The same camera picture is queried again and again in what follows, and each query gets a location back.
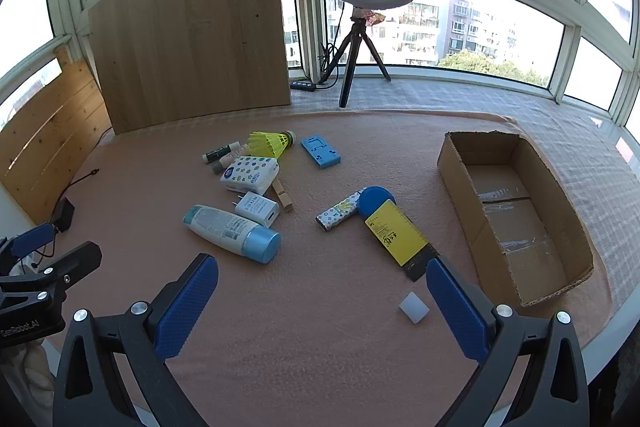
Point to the green glue stick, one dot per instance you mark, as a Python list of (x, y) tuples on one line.
[(217, 153)]

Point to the blue plastic phone stand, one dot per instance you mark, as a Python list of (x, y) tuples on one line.
[(320, 152)]

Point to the white lotion bottle blue cap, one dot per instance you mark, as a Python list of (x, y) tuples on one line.
[(225, 229)]

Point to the large light wooden board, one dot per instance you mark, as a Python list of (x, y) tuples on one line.
[(190, 32)]

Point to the red and white tag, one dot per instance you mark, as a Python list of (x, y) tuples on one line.
[(369, 16)]

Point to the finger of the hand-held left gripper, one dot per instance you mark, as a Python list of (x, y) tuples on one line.
[(70, 264), (32, 239)]

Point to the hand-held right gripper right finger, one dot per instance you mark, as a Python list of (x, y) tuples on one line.
[(455, 307)]

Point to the wooden plank panel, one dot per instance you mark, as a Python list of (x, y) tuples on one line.
[(45, 132)]

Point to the small patterned box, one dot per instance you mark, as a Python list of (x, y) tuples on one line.
[(337, 212)]

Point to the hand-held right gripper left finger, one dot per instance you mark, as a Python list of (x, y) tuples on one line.
[(185, 307)]

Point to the black tripod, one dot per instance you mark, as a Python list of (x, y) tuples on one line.
[(350, 67)]

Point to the grey checked cloth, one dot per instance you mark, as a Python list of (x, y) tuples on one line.
[(575, 127)]

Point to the dotted white tissue pack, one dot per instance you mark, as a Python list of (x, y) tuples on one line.
[(247, 174)]

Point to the yellow and black card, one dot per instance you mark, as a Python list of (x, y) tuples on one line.
[(395, 232)]

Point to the yellow plastic shuttlecock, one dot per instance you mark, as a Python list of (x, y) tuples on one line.
[(265, 144)]

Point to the cardboard box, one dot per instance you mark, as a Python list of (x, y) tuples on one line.
[(525, 252)]

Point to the black power adapter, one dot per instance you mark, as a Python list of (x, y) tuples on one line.
[(62, 214)]

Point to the white wall charger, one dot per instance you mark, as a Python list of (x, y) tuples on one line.
[(257, 208)]

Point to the apartment buildings outside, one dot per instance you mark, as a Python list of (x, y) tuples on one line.
[(475, 22)]

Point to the wooden clothespin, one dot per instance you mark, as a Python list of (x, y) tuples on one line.
[(282, 198)]

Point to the small white cap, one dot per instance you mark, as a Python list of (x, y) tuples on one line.
[(414, 307)]

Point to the blue round lid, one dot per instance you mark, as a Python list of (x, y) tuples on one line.
[(375, 199)]

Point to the pink blanket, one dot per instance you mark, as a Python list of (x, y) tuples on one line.
[(300, 332)]

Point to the small pink tube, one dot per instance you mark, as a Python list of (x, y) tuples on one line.
[(227, 162)]

